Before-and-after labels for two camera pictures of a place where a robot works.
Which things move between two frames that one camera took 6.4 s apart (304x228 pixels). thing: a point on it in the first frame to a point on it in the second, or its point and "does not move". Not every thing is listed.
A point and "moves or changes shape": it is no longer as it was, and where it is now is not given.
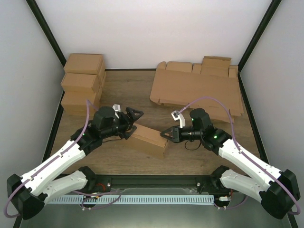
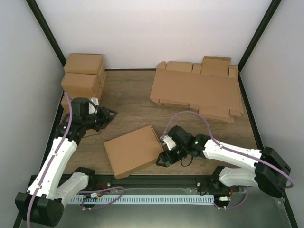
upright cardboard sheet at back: x=217 y=66 does not move
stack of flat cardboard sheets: x=177 y=84 does not move
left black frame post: x=44 y=25 does not move
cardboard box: x=86 y=63 does not move
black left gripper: x=128 y=123 to x=107 y=118
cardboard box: x=148 y=140 moves or changes shape
